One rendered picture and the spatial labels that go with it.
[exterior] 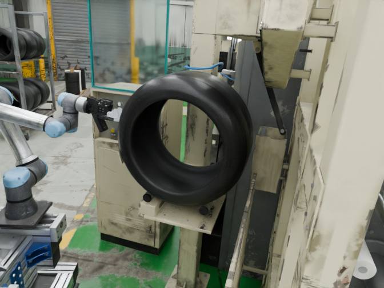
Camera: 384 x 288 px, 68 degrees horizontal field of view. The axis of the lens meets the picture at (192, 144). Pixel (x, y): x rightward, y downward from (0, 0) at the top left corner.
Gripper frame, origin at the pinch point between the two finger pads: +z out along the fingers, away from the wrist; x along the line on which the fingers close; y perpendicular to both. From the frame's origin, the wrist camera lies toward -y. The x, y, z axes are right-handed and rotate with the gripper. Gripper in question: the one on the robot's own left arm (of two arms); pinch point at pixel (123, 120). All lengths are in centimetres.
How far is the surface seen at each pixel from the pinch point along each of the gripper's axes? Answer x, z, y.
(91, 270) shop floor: 21, -25, -128
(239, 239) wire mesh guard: -36, 66, -16
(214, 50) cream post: 28, 30, 38
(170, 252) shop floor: 60, 21, -122
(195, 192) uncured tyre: -12.9, 43.9, -17.7
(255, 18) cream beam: -34, 53, 52
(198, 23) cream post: 28, 20, 49
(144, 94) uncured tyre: -12.2, 14.8, 18.2
